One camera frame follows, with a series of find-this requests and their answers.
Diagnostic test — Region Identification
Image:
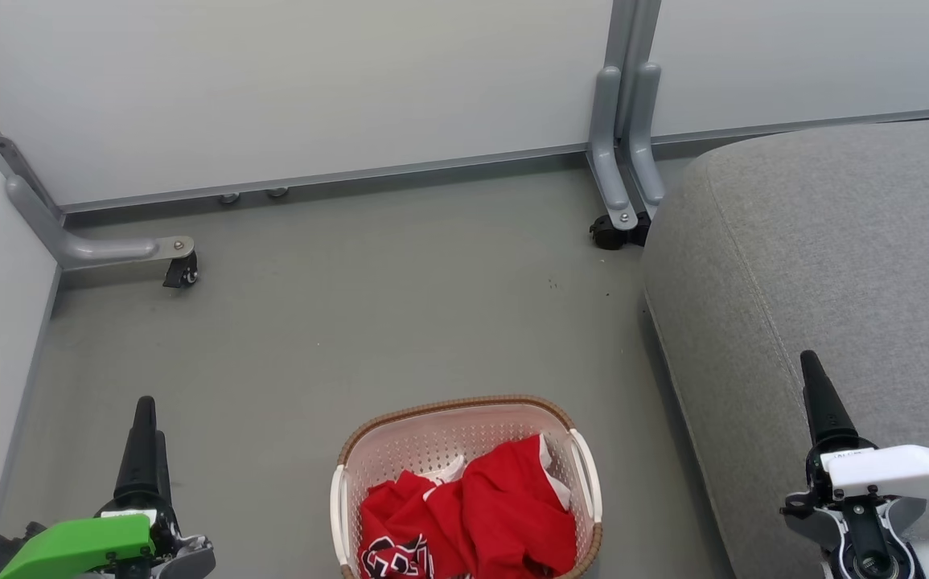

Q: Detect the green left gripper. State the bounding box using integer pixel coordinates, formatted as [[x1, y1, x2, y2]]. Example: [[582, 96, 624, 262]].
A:
[[0, 396, 185, 579]]

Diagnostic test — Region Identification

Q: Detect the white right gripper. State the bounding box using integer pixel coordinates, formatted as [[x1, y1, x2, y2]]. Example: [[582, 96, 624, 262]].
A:
[[800, 350, 929, 503]]

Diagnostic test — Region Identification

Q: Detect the red white jersey with logo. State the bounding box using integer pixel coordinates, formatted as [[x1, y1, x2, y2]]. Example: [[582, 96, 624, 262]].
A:
[[357, 455, 469, 579]]

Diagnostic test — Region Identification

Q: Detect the red garment with white trim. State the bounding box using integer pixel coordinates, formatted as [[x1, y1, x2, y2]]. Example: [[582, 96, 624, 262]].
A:
[[425, 433, 579, 579]]

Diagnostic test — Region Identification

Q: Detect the grey fabric sofa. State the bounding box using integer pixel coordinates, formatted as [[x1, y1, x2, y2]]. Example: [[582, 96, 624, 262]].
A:
[[643, 115, 929, 579]]

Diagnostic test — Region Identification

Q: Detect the small black caster wheel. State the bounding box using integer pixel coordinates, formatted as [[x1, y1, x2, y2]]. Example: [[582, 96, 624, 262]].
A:
[[162, 252, 199, 289]]

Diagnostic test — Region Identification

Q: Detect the long grey partition foot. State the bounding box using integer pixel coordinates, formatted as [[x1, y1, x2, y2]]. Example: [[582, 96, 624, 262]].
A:
[[6, 175, 195, 270]]

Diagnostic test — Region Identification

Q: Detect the large black caster wheel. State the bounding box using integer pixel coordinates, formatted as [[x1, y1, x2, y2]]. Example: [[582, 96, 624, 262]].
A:
[[590, 211, 652, 251]]

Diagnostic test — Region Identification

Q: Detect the white laundry basket brown rim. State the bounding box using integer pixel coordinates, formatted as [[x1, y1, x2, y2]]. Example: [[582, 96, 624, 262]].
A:
[[330, 394, 603, 579]]

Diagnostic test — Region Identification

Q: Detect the grey curved partition foot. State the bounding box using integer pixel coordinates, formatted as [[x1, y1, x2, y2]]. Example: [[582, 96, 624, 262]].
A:
[[589, 66, 639, 232], [629, 62, 666, 210]]

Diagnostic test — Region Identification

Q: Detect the grey double partition post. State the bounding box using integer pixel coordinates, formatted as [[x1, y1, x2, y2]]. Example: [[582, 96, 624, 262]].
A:
[[605, 0, 663, 139]]

